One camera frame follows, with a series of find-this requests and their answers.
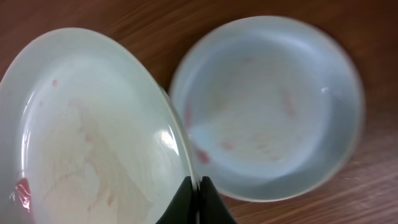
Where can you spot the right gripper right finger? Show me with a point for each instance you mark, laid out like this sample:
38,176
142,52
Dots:
212,209

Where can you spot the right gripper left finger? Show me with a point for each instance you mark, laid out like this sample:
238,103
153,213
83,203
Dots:
183,208

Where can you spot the light blue plate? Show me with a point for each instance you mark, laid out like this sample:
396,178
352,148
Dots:
273,107
87,135

